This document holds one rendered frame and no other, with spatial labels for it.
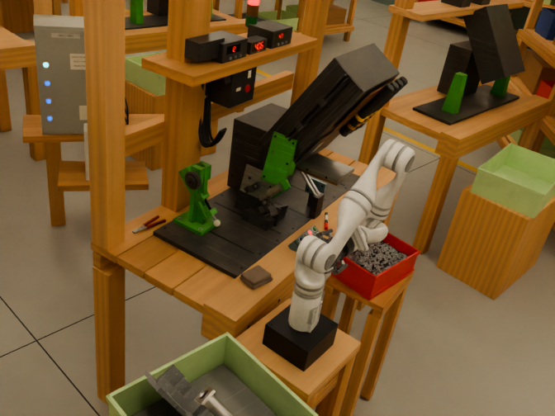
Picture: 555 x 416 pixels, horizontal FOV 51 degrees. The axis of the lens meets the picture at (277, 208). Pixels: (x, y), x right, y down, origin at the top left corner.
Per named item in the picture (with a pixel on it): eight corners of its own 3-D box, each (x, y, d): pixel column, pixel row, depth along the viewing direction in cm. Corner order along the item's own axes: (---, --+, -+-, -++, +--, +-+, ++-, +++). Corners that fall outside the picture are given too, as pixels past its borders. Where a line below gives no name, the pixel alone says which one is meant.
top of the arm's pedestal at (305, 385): (359, 351, 201) (362, 342, 199) (306, 404, 178) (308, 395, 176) (286, 305, 216) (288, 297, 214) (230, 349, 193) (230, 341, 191)
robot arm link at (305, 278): (294, 239, 172) (287, 284, 181) (320, 254, 167) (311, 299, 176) (313, 228, 178) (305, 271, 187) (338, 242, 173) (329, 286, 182)
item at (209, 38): (224, 55, 220) (225, 37, 217) (198, 63, 209) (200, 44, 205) (209, 50, 223) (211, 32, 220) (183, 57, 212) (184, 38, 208)
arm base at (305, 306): (320, 319, 192) (329, 280, 183) (307, 336, 185) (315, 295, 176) (296, 308, 195) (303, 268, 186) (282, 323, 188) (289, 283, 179)
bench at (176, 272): (367, 304, 351) (402, 177, 306) (214, 483, 238) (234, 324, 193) (272, 257, 380) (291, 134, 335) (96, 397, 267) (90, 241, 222)
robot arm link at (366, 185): (388, 130, 185) (343, 188, 178) (415, 144, 182) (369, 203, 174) (388, 146, 194) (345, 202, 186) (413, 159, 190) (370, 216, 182)
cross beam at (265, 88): (291, 88, 311) (294, 73, 307) (109, 163, 213) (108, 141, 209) (284, 86, 314) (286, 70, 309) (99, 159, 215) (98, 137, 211)
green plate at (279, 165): (291, 186, 246) (305, 139, 240) (282, 188, 239) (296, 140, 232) (269, 176, 251) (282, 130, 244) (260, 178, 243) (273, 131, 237)
